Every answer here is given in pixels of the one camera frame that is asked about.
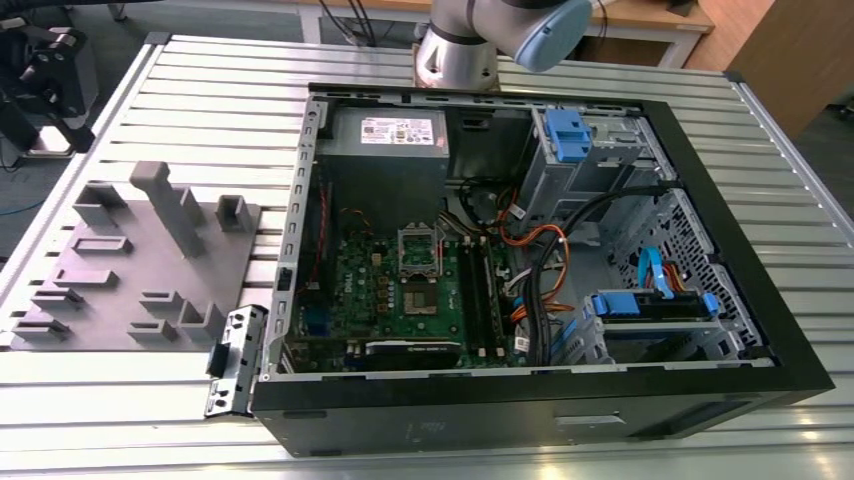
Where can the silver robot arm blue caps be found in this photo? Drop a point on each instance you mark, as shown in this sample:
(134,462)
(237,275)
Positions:
(454,55)

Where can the CPU socket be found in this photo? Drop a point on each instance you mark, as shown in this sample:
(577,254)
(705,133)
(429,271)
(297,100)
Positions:
(422,299)

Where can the grey parts rack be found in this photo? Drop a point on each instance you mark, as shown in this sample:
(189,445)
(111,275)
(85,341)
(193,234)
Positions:
(154,260)

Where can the grey power supply unit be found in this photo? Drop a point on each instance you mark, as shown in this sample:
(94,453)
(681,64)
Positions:
(347,135)

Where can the blue VGA port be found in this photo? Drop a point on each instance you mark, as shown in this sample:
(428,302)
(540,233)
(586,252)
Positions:
(315,322)

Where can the green Dell motherboard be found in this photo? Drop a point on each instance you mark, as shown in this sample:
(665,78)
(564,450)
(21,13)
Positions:
(364,310)

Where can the Nvidia graphics card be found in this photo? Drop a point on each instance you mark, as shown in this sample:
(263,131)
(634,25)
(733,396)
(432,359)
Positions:
(408,350)

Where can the black RAM slot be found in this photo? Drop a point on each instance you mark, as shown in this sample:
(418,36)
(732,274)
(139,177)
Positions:
(470,300)
(494,300)
(488,300)
(477,300)

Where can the blue disk bay latch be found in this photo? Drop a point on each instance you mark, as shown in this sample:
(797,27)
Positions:
(568,135)

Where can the tall grey metal disk bay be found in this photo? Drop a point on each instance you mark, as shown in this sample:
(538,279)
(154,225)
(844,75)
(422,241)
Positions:
(601,170)

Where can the black PC case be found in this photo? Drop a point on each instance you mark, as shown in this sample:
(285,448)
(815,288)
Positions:
(468,415)

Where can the hard disk in blue carrier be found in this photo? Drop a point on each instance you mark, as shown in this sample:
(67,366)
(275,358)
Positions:
(617,305)

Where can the low grey metal disk bay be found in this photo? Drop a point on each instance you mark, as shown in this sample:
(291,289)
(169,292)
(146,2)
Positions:
(668,327)

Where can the wooden cabinet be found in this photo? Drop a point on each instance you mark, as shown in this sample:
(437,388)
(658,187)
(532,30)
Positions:
(795,60)

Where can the metal side bracket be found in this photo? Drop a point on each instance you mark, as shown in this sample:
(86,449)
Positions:
(243,350)

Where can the wooden desk white frame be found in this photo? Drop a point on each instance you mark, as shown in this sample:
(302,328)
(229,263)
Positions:
(668,12)

